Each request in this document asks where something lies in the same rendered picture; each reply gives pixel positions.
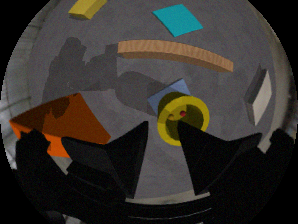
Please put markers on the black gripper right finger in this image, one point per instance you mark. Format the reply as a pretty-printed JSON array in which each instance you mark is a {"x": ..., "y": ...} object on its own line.
[{"x": 209, "y": 156}]

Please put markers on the brown flat bar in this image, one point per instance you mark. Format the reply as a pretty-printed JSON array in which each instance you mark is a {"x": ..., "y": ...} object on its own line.
[{"x": 171, "y": 50}]

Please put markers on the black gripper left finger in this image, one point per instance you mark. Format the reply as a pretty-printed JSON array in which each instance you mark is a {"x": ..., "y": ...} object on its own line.
[{"x": 121, "y": 158}]

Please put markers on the olive yellow flat block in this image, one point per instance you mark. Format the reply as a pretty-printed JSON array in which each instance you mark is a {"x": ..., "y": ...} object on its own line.
[{"x": 85, "y": 9}]

